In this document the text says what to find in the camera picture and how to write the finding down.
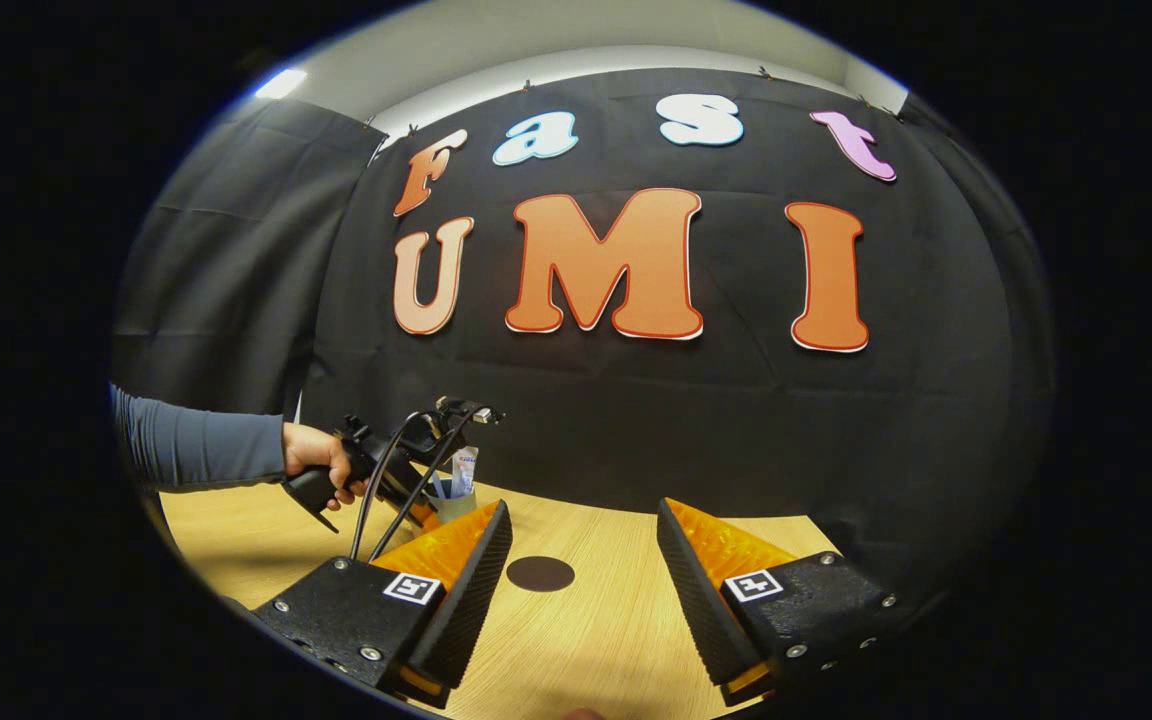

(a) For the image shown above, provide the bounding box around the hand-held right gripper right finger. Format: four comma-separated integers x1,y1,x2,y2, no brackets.
656,497,902,708

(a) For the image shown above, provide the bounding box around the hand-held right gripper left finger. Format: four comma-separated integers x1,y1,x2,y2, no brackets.
251,499,514,711

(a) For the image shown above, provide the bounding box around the light blue cup wooden handle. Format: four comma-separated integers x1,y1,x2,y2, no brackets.
424,478,479,525

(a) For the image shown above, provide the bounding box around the dark brown round coaster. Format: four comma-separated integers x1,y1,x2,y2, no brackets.
506,556,576,593

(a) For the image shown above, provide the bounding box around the light wooden desktop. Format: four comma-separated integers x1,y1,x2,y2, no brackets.
158,462,842,720

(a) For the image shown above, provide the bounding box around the black backdrop cloth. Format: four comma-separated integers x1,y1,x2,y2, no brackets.
114,68,1057,591

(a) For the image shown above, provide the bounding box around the black cable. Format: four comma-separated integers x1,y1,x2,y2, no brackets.
371,405,477,563
349,410,427,561

